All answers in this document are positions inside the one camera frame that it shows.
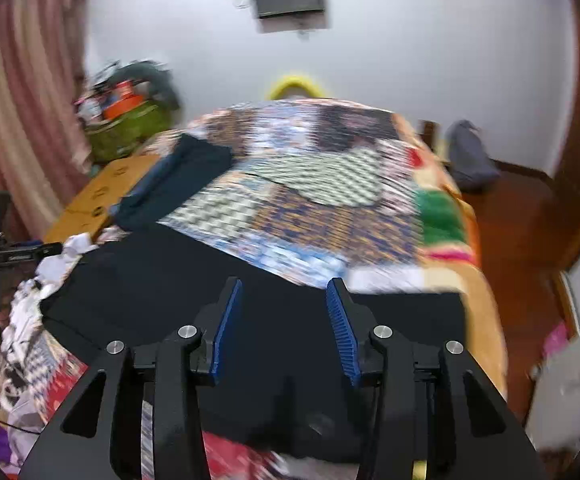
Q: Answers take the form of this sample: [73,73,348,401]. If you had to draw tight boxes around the wooden lap desk board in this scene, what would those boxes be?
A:
[44,154,163,245]

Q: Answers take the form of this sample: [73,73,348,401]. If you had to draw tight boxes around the folded dark blue clothes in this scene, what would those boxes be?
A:
[110,135,235,233]

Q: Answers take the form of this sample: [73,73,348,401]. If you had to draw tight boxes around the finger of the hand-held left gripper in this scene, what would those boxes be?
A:
[0,241,64,268]

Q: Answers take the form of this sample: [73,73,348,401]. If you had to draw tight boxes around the striped pink curtain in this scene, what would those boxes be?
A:
[0,0,95,241]

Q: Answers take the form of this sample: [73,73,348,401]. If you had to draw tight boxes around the black pants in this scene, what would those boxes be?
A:
[40,222,467,463]

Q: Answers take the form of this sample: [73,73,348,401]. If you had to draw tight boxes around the yellow bed frame hoop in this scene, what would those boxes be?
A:
[267,75,323,102]

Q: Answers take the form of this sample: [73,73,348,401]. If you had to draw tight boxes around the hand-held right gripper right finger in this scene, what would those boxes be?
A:
[326,277,546,480]

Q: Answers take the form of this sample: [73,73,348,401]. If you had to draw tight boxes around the grey cloth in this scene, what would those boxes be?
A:
[112,60,181,111]

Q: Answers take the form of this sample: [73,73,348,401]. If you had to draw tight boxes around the grey backpack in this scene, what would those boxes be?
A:
[445,120,502,192]

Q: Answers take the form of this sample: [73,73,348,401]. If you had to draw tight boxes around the white wardrobe door panel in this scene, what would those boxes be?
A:
[525,270,580,461]

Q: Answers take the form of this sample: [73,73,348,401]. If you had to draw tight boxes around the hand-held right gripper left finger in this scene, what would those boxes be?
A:
[20,276,245,480]

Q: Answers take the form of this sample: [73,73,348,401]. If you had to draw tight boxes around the patchwork blanket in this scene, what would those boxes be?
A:
[0,97,508,480]

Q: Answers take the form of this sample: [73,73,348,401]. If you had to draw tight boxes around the orange box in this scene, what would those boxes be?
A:
[102,94,144,121]

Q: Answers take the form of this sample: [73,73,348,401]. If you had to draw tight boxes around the green basket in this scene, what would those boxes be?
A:
[84,102,171,163]

